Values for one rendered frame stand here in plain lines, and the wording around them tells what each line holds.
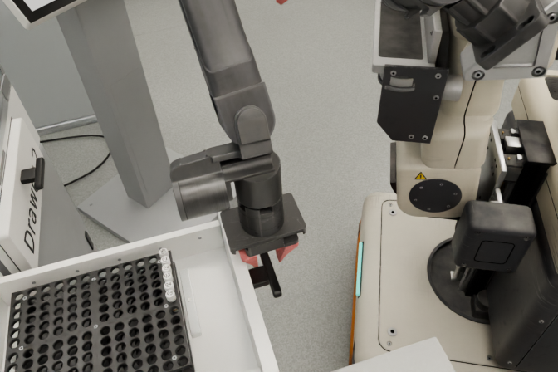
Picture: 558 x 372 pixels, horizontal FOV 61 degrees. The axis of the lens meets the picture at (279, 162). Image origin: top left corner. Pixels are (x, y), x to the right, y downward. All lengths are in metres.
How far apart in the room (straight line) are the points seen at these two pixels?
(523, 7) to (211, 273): 0.56
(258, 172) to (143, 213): 1.43
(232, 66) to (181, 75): 2.17
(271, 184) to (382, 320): 0.87
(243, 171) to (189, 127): 1.79
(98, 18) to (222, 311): 0.99
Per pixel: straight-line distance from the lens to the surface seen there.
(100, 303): 0.72
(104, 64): 1.55
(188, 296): 0.75
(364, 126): 2.28
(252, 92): 0.52
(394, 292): 1.41
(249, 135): 0.51
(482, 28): 0.63
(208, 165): 0.54
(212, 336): 0.73
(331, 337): 1.64
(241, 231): 0.62
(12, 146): 0.96
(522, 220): 1.02
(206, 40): 0.52
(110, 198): 2.05
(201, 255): 0.80
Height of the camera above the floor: 1.49
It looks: 45 degrees down
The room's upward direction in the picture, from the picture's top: 3 degrees counter-clockwise
